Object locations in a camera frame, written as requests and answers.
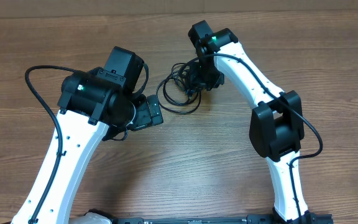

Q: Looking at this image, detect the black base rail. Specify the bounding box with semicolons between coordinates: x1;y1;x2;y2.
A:
70;208;334;224

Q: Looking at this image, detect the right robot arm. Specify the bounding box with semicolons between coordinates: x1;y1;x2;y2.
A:
187;21;308;223

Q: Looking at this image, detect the thin black USB cable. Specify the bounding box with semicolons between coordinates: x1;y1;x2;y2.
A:
155;70;202;115

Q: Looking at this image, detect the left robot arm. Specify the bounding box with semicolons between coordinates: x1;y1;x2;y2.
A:
12;47;163;224

